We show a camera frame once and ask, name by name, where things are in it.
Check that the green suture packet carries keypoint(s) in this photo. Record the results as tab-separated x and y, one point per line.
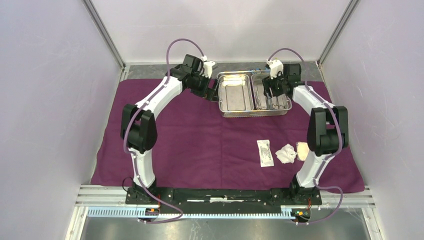
265	155

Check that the steel two-compartment tray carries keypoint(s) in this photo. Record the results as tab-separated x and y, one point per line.
237	97

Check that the steel forceps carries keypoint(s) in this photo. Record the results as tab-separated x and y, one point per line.
269	104

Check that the aluminium frame rail left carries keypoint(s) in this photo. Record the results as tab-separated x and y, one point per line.
111	68

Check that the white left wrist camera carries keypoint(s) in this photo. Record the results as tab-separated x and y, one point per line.
207	67

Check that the aluminium frame rail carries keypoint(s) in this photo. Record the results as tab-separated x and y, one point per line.
111	68
114	202

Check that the white gauze pad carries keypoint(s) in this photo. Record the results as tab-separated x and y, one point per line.
302	151

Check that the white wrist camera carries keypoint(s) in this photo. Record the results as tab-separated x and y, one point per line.
276	68
207	67

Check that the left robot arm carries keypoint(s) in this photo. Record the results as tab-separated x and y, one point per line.
138	122

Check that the aluminium front frame rail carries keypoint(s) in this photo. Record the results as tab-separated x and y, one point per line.
114	202

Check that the white gauze packet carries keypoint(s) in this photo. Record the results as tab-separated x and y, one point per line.
287	154

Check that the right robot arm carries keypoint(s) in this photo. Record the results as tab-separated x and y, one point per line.
327	132

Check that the aluminium frame post right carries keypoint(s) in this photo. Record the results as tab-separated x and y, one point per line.
344	19

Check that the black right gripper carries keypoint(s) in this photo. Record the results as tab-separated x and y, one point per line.
267	83

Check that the steel needle holder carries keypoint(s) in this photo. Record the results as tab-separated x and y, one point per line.
280	102

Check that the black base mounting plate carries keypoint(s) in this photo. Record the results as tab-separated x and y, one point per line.
169	200

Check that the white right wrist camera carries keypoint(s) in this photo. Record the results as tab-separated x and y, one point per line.
276	68

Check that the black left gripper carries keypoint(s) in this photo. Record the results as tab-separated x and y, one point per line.
213	96

